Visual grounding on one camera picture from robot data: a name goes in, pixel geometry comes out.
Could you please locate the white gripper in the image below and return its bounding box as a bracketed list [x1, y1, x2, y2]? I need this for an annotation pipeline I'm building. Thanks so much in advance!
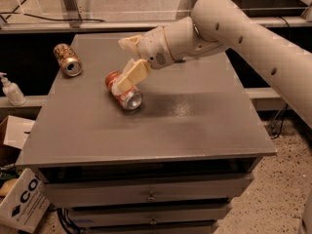
[118, 26, 171, 88]

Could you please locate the red coke can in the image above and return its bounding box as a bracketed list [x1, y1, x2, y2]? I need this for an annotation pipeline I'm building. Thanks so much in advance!
[105, 71, 142, 110]

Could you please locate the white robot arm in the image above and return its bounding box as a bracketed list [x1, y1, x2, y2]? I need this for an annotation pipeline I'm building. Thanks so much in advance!
[112, 0, 312, 126]

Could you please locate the brown gold soda can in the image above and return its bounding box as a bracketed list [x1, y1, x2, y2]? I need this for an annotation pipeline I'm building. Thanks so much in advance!
[54, 43, 82, 77]

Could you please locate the grey drawer cabinet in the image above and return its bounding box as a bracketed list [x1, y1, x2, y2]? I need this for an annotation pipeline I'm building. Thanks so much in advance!
[18, 33, 275, 234]

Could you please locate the white pump dispenser bottle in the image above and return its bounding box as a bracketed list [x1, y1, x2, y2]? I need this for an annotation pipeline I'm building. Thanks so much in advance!
[0, 72, 26, 106]

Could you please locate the brown open cardboard box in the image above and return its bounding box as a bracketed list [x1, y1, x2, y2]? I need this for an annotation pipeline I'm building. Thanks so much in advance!
[0, 115, 36, 168]

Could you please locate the white cardboard box with print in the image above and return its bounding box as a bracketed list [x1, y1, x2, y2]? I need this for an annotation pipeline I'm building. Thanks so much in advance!
[0, 169, 50, 233]

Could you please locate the grey metal railing frame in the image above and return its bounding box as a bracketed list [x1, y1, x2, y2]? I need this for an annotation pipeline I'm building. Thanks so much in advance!
[0, 0, 312, 33]

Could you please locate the black cable on floor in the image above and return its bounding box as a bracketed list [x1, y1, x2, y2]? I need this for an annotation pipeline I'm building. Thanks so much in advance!
[0, 0, 106, 23]

